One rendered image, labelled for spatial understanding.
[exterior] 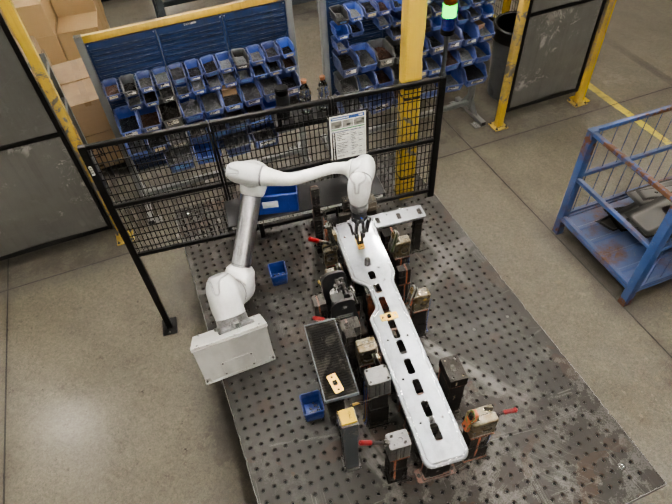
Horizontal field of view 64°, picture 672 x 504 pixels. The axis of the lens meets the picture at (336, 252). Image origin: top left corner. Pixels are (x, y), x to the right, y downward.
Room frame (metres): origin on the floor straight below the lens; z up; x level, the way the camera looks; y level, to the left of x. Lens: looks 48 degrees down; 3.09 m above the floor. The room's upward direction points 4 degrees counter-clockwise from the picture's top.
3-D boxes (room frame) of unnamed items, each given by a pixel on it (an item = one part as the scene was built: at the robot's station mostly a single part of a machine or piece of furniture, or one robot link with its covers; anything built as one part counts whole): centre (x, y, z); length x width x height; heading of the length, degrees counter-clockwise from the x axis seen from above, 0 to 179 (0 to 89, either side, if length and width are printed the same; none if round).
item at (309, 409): (1.16, 0.16, 0.74); 0.11 x 0.10 x 0.09; 12
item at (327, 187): (2.29, 0.15, 1.02); 0.90 x 0.22 x 0.03; 102
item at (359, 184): (1.93, -0.13, 1.40); 0.13 x 0.11 x 0.16; 165
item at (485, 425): (0.92, -0.53, 0.88); 0.15 x 0.11 x 0.36; 102
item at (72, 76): (4.43, 2.34, 0.52); 1.21 x 0.81 x 1.05; 23
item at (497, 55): (4.79, -1.86, 0.36); 0.50 x 0.50 x 0.73
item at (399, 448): (0.84, -0.18, 0.88); 0.11 x 0.10 x 0.36; 102
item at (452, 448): (1.44, -0.24, 1.00); 1.38 x 0.22 x 0.02; 12
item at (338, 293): (1.51, 0.00, 0.94); 0.18 x 0.13 x 0.49; 12
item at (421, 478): (0.84, -0.35, 0.84); 0.18 x 0.06 x 0.29; 102
